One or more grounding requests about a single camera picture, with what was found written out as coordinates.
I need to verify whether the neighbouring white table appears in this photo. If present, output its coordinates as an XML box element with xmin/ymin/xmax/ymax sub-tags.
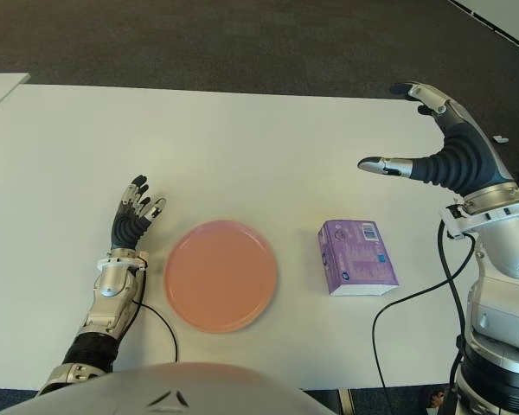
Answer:
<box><xmin>0</xmin><ymin>72</ymin><xmax>31</xmax><ymax>118</ymax></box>

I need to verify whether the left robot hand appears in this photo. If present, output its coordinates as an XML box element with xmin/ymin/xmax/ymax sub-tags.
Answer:
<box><xmin>111</xmin><ymin>174</ymin><xmax>169</xmax><ymax>252</ymax></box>

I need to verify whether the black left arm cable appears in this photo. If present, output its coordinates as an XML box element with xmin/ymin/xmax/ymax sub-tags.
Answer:
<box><xmin>130</xmin><ymin>263</ymin><xmax>180</xmax><ymax>364</ymax></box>

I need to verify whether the grey robot torso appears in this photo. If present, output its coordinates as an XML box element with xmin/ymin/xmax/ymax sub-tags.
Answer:
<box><xmin>0</xmin><ymin>361</ymin><xmax>325</xmax><ymax>415</ymax></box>

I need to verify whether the purple tissue paper pack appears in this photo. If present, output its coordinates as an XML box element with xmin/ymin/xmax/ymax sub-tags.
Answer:
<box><xmin>316</xmin><ymin>219</ymin><xmax>400</xmax><ymax>298</ymax></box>

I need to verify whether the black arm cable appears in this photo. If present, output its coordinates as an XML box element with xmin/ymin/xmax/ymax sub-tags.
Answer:
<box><xmin>371</xmin><ymin>233</ymin><xmax>477</xmax><ymax>393</ymax></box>
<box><xmin>130</xmin><ymin>263</ymin><xmax>180</xmax><ymax>364</ymax></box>
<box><xmin>436</xmin><ymin>215</ymin><xmax>467</xmax><ymax>393</ymax></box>

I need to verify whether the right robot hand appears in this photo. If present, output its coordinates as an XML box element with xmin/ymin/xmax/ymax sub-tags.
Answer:
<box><xmin>356</xmin><ymin>81</ymin><xmax>516</xmax><ymax>199</ymax></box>

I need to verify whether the pink round plate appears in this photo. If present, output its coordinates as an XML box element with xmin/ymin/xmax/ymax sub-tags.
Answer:
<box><xmin>163</xmin><ymin>219</ymin><xmax>280</xmax><ymax>335</ymax></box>

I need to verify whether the brown shoe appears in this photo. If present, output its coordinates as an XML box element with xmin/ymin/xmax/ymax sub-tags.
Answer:
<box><xmin>419</xmin><ymin>386</ymin><xmax>447</xmax><ymax>410</ymax></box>

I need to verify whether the grey metal table leg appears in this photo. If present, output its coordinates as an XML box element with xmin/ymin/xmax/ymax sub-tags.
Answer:
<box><xmin>336</xmin><ymin>388</ymin><xmax>353</xmax><ymax>415</ymax></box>

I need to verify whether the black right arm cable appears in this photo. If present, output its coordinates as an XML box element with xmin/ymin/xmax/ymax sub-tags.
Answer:
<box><xmin>371</xmin><ymin>233</ymin><xmax>477</xmax><ymax>393</ymax></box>
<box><xmin>436</xmin><ymin>215</ymin><xmax>467</xmax><ymax>393</ymax></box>

